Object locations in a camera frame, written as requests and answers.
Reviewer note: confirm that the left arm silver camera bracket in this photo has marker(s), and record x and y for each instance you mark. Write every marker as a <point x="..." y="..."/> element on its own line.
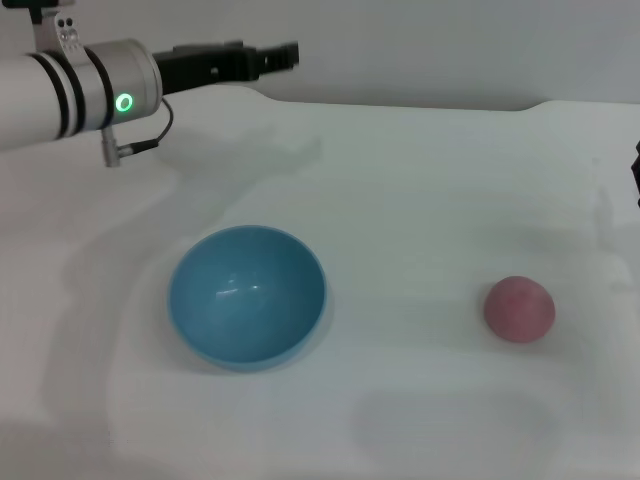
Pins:
<point x="67" y="35"/>

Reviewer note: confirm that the blue bowl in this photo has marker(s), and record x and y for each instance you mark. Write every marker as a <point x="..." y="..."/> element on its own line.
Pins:
<point x="245" y="300"/>

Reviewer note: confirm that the pink peach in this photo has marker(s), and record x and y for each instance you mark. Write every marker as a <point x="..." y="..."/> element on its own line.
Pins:
<point x="519" y="310"/>

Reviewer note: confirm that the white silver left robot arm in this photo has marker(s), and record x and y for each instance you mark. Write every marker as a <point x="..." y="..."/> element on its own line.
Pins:
<point x="60" y="100"/>

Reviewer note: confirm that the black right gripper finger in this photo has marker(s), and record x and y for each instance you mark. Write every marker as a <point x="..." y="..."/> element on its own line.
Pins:
<point x="637" y="175"/>

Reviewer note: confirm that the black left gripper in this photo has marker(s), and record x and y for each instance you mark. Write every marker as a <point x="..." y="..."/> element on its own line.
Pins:
<point x="200" y="67"/>

